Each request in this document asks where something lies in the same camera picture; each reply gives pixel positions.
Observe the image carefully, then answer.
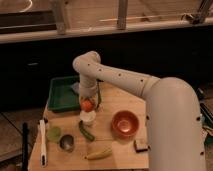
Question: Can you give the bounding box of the light green round lid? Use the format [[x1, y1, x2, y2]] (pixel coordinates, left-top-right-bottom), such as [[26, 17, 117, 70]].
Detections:
[[46, 127, 61, 143]]

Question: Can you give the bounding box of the white paper cup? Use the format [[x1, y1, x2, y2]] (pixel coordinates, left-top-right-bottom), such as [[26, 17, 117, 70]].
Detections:
[[80, 111, 96, 126]]

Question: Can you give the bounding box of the brown sponge block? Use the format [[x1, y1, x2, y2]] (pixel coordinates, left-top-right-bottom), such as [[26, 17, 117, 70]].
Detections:
[[134, 140, 148, 153]]

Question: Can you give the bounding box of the black pole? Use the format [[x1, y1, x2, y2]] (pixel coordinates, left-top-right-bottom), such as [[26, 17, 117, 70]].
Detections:
[[22, 123, 28, 171]]

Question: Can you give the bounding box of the small metal cup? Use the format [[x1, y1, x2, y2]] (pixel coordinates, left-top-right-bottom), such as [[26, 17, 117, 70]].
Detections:
[[59, 134, 74, 152]]

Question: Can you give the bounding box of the orange bowl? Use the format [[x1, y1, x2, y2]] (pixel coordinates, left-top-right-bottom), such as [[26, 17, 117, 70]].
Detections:
[[111, 110, 139, 139]]

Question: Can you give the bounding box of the red apple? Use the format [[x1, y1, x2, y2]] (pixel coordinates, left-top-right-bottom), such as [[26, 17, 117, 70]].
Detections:
[[80, 100, 94, 112]]

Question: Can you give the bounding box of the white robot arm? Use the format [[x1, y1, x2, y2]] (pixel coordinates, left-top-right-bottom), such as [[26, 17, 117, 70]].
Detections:
[[72, 51, 206, 171]]

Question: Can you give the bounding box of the yellow corn cob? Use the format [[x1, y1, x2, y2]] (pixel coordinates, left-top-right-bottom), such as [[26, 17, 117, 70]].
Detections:
[[85, 148, 112, 160]]

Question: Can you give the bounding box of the green cucumber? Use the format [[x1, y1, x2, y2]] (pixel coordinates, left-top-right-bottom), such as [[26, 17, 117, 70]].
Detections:
[[78, 121, 95, 142]]

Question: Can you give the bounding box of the green plastic tray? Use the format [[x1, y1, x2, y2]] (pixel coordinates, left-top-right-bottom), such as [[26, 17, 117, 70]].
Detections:
[[47, 76, 80, 113]]

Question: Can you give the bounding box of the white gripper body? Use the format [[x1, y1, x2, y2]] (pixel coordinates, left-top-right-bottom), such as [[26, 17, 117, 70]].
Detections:
[[79, 77, 97, 98]]

